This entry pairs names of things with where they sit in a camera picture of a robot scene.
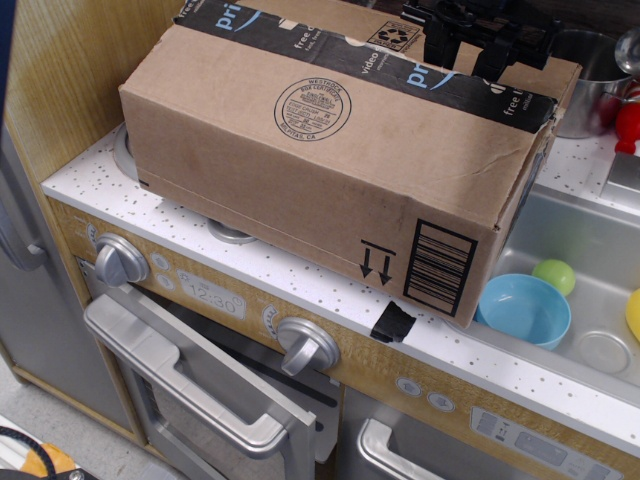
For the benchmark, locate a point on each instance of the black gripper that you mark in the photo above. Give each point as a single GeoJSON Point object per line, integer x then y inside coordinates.
{"type": "Point", "coordinates": [506, 32]}

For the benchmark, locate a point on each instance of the large brown cardboard box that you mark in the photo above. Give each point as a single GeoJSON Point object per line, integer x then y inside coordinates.
{"type": "Point", "coordinates": [278, 119]}

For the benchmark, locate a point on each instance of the stainless steel pot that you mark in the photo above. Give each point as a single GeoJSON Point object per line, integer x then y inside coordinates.
{"type": "Point", "coordinates": [597, 96]}

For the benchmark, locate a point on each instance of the silver ladle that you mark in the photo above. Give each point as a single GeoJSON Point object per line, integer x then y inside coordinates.
{"type": "Point", "coordinates": [627, 52]}

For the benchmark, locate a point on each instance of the red toy bottle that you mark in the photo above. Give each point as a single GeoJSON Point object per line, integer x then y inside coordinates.
{"type": "Point", "coordinates": [627, 122]}

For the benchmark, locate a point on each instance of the green plastic ball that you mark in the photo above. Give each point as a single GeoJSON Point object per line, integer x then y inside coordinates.
{"type": "Point", "coordinates": [557, 273]}

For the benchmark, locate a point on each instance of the blue plastic bowl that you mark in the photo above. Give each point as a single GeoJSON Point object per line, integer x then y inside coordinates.
{"type": "Point", "coordinates": [525, 307]}

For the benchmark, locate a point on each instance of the black tape piece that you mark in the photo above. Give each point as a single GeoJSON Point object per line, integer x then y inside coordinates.
{"type": "Point", "coordinates": [393, 325]}

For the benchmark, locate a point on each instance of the yellow plastic ball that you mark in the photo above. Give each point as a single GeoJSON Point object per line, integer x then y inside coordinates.
{"type": "Point", "coordinates": [632, 313]}

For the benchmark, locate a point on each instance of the silver stove burner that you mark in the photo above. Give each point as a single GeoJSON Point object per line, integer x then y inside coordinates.
{"type": "Point", "coordinates": [227, 234]}

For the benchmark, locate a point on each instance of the right silver stove knob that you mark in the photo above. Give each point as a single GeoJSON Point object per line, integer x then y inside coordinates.
{"type": "Point", "coordinates": [306, 345]}

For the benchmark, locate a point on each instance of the silver stove knob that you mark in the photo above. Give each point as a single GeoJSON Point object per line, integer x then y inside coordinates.
{"type": "Point", "coordinates": [306, 345]}
{"type": "Point", "coordinates": [119, 261]}

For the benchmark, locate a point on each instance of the oven clock display panel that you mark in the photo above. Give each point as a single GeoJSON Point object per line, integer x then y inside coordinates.
{"type": "Point", "coordinates": [216, 296]}

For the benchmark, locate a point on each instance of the grey dishwasher door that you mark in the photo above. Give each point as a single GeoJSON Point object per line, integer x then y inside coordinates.
{"type": "Point", "coordinates": [379, 442]}

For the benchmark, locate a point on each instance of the left silver stove knob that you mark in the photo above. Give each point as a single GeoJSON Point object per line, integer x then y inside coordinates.
{"type": "Point", "coordinates": [119, 261]}

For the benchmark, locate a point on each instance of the grey oven door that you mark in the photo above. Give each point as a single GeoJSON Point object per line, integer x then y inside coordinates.
{"type": "Point", "coordinates": [214, 403]}

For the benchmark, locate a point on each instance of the grey toy fridge door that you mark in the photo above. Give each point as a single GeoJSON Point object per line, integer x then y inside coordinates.
{"type": "Point", "coordinates": [44, 339]}

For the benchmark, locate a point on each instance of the orange object on floor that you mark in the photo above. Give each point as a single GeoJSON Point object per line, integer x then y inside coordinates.
{"type": "Point", "coordinates": [34, 465]}

